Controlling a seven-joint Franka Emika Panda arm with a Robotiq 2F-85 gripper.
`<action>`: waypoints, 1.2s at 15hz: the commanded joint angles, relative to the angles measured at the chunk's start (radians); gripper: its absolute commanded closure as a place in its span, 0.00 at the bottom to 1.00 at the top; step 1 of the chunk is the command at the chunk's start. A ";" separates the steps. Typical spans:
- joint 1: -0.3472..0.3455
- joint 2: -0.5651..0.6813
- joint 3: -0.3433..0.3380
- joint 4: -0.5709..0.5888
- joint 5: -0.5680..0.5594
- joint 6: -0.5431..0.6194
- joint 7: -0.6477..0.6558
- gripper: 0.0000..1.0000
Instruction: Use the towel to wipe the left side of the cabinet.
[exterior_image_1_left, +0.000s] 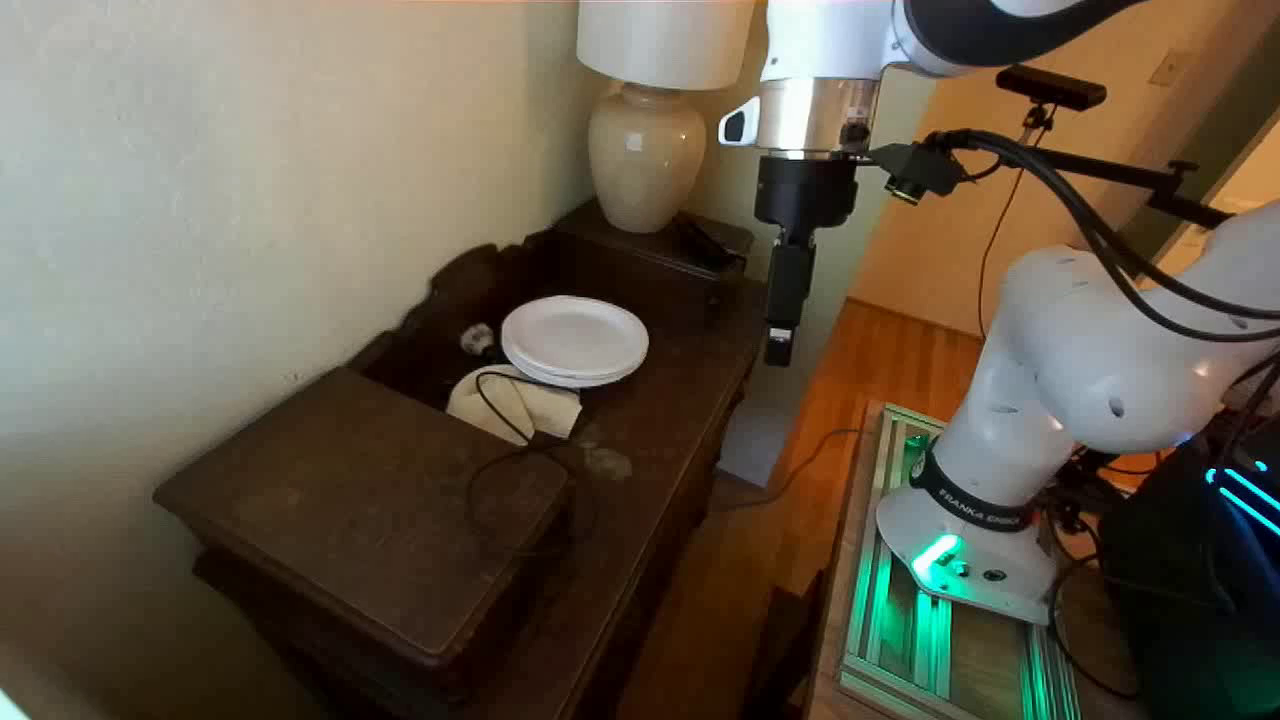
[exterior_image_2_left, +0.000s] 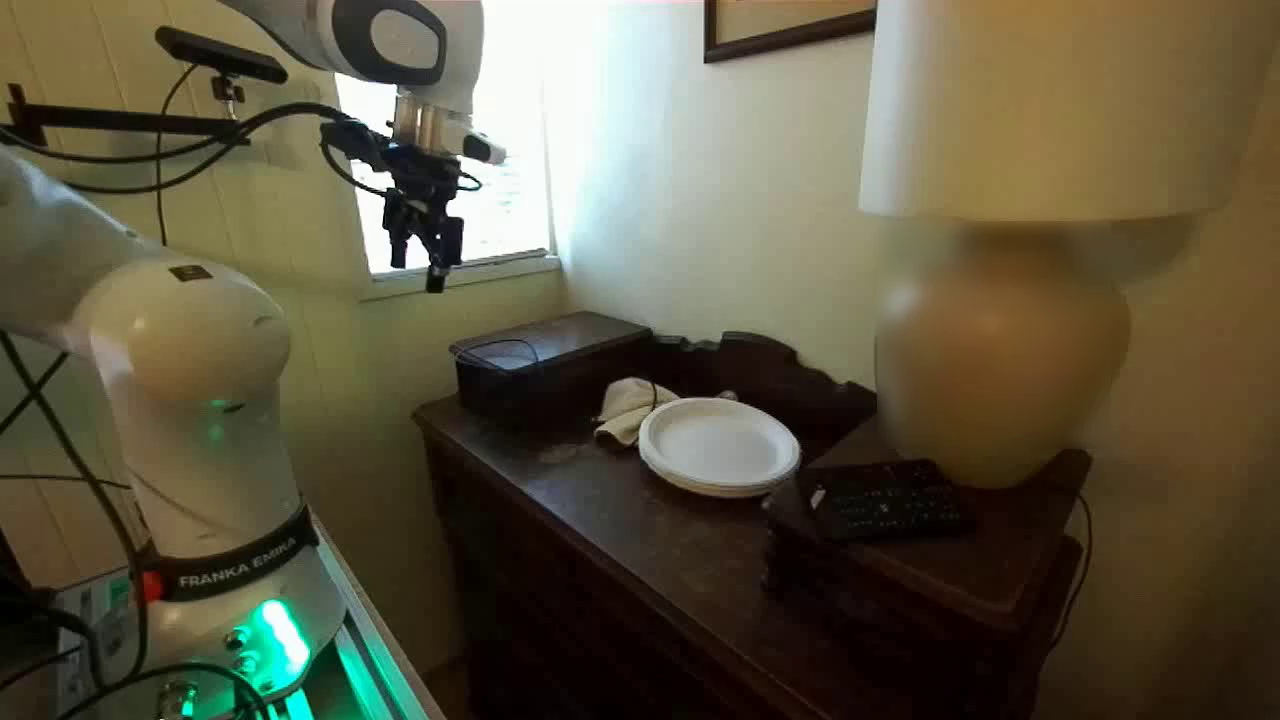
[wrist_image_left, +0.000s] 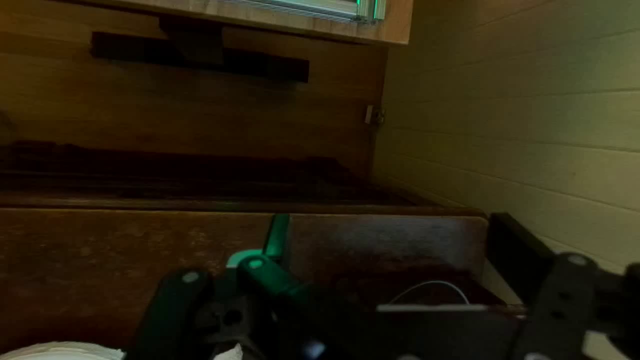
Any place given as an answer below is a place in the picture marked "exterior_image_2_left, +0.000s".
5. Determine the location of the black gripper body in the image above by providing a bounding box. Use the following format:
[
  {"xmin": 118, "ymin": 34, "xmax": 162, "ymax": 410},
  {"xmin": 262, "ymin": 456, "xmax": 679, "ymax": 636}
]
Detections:
[{"xmin": 360, "ymin": 129, "xmax": 472, "ymax": 227}]

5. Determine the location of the beige cloth towel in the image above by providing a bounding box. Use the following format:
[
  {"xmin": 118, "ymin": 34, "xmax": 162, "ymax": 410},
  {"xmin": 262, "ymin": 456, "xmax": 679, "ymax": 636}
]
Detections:
[{"xmin": 592, "ymin": 375, "xmax": 682, "ymax": 452}]

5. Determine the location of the small dark cabinet drawer box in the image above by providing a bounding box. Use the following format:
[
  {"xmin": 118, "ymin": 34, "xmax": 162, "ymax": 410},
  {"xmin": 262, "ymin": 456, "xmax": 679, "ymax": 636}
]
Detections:
[{"xmin": 447, "ymin": 313, "xmax": 655, "ymax": 430}]

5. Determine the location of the dark wooden cabinet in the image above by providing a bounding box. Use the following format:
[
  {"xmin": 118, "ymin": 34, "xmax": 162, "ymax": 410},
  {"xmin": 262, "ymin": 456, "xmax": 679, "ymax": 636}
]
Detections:
[{"xmin": 410, "ymin": 313, "xmax": 1096, "ymax": 720}]

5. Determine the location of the bright window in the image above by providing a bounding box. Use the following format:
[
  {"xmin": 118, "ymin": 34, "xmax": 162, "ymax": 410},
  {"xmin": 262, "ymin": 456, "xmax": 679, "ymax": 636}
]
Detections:
[{"xmin": 333, "ymin": 0, "xmax": 555, "ymax": 283}]

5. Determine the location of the white round plate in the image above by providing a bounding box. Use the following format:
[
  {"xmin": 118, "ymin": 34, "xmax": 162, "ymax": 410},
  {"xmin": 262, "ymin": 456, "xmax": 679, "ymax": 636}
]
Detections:
[{"xmin": 636, "ymin": 392, "xmax": 803, "ymax": 503}]

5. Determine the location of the dark framed picture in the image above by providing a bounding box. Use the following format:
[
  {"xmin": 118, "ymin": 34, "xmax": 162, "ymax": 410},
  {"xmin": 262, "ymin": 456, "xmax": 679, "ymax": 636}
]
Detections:
[{"xmin": 698, "ymin": 0, "xmax": 880, "ymax": 67}]

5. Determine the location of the green lit robot platform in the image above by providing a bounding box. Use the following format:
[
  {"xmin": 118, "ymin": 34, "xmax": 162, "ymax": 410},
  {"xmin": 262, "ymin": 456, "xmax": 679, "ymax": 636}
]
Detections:
[{"xmin": 50, "ymin": 524, "xmax": 443, "ymax": 720}]

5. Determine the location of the white power strip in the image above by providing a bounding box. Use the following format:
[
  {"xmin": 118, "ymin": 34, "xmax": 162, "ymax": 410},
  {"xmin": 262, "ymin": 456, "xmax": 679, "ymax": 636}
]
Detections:
[{"xmin": 50, "ymin": 568, "xmax": 145, "ymax": 717}]

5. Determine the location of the black remote control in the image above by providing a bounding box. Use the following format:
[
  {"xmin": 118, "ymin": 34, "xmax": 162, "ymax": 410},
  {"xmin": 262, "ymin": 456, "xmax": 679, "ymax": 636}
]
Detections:
[{"xmin": 796, "ymin": 456, "xmax": 974, "ymax": 547}]

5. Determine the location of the beige ceramic lamp base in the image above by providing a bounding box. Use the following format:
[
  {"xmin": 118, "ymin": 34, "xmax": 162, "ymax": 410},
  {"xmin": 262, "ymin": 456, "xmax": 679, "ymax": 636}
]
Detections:
[{"xmin": 873, "ymin": 219, "xmax": 1136, "ymax": 490}]

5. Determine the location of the white lamp shade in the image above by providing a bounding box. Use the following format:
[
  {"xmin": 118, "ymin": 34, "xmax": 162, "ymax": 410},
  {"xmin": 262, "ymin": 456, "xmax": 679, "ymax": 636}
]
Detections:
[{"xmin": 856, "ymin": 0, "xmax": 1280, "ymax": 227}]

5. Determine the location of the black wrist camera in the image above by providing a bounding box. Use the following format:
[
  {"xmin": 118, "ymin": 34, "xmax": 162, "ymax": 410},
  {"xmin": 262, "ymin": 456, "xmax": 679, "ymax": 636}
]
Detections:
[{"xmin": 314, "ymin": 115, "xmax": 405, "ymax": 177}]

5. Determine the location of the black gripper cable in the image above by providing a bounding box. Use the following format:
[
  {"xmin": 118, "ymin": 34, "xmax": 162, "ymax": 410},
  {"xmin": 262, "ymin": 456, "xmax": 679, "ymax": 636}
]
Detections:
[{"xmin": 57, "ymin": 95, "xmax": 405, "ymax": 198}]

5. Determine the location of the black stereo camera bar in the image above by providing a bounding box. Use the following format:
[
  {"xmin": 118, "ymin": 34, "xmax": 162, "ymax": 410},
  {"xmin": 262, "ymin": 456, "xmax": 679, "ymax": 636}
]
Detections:
[{"xmin": 150, "ymin": 25, "xmax": 292, "ymax": 86}]

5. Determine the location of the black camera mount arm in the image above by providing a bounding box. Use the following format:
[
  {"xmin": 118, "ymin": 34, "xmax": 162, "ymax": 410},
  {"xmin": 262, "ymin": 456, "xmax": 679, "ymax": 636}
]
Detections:
[{"xmin": 0, "ymin": 81, "xmax": 252, "ymax": 151}]

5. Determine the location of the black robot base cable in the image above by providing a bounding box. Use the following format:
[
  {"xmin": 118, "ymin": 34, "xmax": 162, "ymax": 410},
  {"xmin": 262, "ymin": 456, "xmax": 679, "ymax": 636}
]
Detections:
[{"xmin": 0, "ymin": 331, "xmax": 150, "ymax": 672}]

